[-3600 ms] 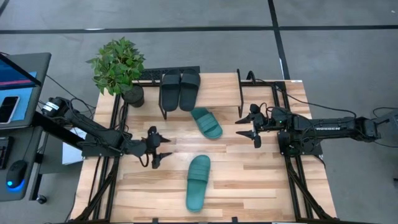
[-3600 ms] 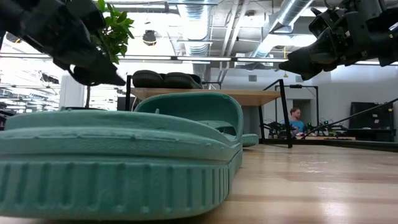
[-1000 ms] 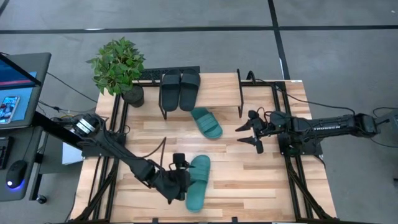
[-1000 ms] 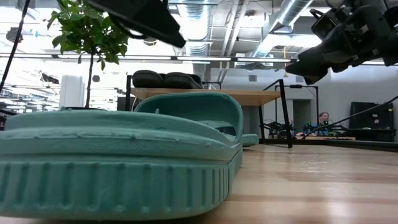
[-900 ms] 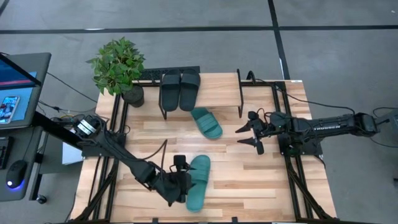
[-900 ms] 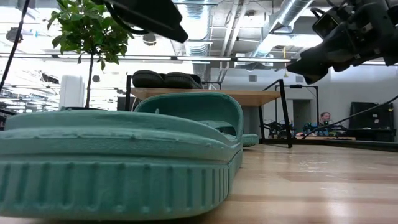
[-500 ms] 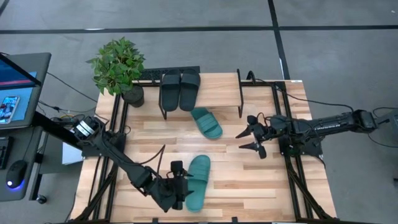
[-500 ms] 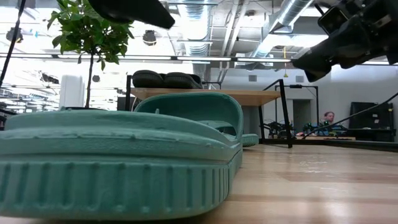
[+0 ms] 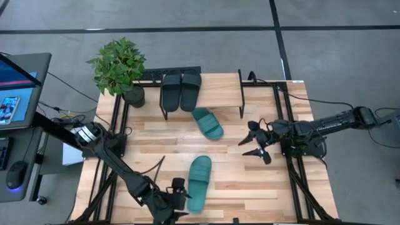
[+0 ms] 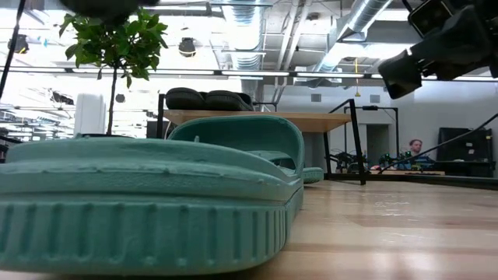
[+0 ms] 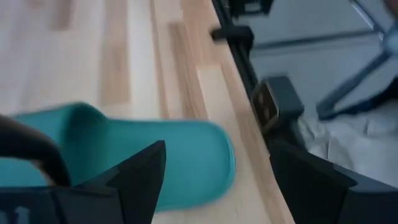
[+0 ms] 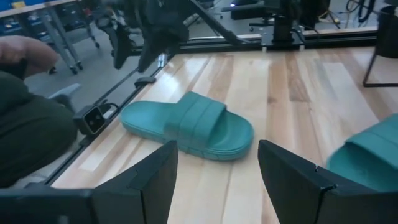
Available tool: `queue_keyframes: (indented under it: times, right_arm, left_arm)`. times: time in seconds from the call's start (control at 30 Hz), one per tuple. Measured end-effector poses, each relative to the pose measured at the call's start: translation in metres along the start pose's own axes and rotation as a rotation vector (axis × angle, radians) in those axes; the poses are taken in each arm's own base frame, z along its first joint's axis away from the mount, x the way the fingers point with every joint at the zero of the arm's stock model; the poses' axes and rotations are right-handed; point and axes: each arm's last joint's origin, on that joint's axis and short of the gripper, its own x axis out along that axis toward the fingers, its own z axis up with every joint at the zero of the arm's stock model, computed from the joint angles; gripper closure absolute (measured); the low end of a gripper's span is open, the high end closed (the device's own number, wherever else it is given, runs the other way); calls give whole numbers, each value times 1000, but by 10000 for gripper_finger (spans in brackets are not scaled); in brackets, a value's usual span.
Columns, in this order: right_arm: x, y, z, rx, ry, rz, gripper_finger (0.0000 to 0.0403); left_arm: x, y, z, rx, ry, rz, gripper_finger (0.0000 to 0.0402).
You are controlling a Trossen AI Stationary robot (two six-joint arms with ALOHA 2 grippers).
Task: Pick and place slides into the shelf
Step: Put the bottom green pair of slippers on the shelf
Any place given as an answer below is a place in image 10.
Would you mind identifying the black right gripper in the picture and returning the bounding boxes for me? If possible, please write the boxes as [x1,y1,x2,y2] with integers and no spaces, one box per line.
[377,5,492,100]

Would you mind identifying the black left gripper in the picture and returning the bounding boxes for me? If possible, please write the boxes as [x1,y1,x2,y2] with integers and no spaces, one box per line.
[58,0,161,20]

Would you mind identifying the black foam slide sandal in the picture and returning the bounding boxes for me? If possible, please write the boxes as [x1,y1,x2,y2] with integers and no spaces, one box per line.
[200,89,254,112]
[164,86,208,111]

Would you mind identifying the teal foam slide sandal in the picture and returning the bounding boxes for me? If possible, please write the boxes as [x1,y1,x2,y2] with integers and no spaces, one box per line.
[301,166,325,185]
[0,114,305,277]

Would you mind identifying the small green tree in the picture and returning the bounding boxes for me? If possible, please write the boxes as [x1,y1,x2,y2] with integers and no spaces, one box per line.
[58,7,170,137]

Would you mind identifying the yellow hanging tag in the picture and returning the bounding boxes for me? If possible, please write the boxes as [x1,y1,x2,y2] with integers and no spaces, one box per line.
[352,57,362,98]

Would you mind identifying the person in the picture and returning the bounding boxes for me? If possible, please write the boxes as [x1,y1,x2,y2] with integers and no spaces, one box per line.
[395,138,436,171]

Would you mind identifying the black ceiling speaker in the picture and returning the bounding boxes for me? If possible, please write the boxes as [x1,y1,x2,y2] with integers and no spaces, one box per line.
[6,33,30,55]
[177,37,197,58]

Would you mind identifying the black cabinet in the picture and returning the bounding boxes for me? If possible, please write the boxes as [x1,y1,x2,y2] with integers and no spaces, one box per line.
[436,126,496,179]

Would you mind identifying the wooden background table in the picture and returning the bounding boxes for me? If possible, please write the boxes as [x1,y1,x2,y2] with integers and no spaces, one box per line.
[369,169,447,177]

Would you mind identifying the white pillar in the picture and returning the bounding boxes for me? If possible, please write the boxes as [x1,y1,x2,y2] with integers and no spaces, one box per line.
[73,92,107,138]

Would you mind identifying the black plant pot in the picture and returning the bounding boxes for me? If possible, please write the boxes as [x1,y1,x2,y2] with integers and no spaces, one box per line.
[75,133,135,139]

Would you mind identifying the black monitor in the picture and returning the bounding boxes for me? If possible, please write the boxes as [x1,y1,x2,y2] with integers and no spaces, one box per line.
[146,120,173,140]

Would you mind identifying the black metal rack frame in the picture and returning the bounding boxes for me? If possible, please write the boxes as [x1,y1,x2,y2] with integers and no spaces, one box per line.
[344,104,401,172]

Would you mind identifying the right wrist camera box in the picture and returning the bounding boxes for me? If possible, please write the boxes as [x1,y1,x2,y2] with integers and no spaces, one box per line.
[407,0,457,39]

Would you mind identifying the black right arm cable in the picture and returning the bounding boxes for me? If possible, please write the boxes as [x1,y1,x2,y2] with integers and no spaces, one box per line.
[377,111,498,175]

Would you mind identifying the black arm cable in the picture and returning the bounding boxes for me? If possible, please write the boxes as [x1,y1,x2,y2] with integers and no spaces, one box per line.
[0,0,27,100]
[377,111,498,175]

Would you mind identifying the wooden shelf with black frame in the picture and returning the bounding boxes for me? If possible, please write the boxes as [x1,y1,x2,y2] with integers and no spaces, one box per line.
[155,93,367,187]

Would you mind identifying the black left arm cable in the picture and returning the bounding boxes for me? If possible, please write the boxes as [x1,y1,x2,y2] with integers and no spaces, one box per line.
[0,0,27,100]

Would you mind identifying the black table edge rail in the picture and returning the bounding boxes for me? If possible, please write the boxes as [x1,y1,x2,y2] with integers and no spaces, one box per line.
[303,170,498,191]

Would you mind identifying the ribbed silver ceiling duct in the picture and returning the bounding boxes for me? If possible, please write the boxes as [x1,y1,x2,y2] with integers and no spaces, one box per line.
[223,0,269,100]

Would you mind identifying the long ceiling light rail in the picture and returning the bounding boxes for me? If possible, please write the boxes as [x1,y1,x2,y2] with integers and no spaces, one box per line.
[0,65,498,82]

